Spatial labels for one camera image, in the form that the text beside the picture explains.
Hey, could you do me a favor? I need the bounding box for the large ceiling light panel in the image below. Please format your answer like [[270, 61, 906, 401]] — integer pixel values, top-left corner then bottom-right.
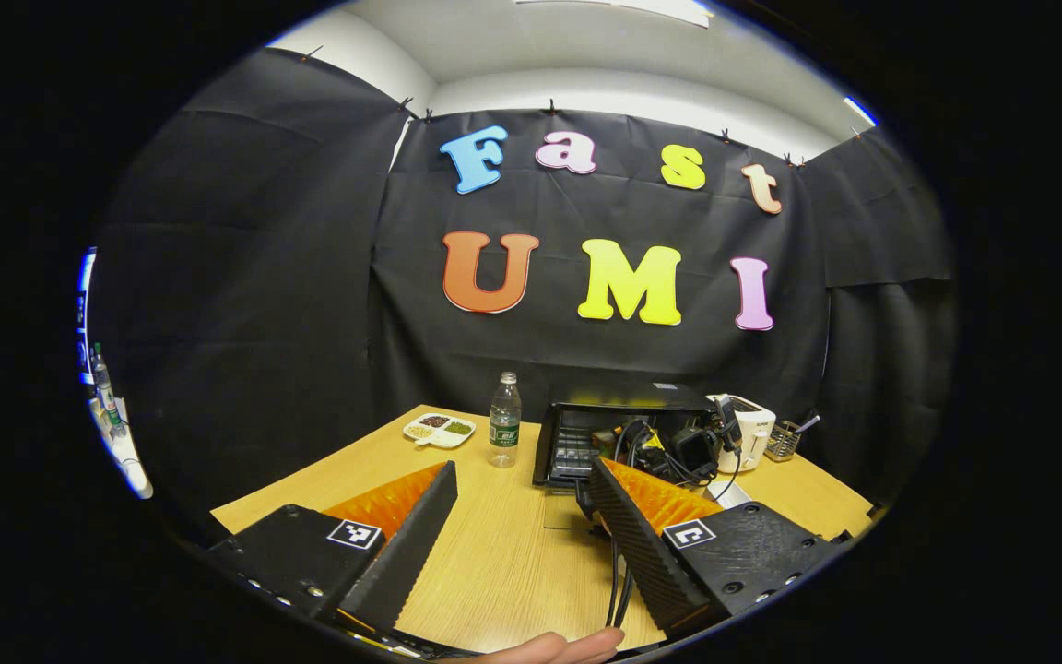
[[517, 0, 712, 29]]

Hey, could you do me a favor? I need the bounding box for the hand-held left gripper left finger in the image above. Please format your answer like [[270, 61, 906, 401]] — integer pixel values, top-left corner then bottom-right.
[[206, 461, 460, 637]]

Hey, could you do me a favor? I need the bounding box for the black backdrop cloth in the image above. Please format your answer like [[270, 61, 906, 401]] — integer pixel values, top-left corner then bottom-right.
[[88, 46, 956, 545]]

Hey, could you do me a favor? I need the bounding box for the white toaster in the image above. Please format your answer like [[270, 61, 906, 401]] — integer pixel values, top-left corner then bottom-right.
[[706, 395, 777, 473]]

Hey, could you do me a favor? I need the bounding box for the small green label bottle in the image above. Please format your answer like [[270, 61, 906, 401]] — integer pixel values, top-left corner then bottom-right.
[[91, 343, 126, 440]]

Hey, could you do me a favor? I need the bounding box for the clear plastic water bottle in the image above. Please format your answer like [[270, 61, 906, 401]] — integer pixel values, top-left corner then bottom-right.
[[489, 372, 523, 468]]

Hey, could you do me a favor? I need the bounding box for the black electric oven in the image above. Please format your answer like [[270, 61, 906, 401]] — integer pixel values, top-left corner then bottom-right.
[[531, 383, 718, 532]]

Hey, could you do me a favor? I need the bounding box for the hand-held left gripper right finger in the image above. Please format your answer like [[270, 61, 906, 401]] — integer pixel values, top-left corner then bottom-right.
[[586, 456, 850, 642]]

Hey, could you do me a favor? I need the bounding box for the metal wire utensil holder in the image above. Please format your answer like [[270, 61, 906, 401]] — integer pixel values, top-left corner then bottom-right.
[[764, 420, 804, 462]]

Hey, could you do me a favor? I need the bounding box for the white divided seed dish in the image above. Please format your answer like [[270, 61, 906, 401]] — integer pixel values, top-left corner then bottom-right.
[[402, 411, 478, 450]]

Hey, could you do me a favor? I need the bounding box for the white side ledge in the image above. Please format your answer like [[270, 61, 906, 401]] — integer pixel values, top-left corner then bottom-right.
[[77, 247, 154, 501]]

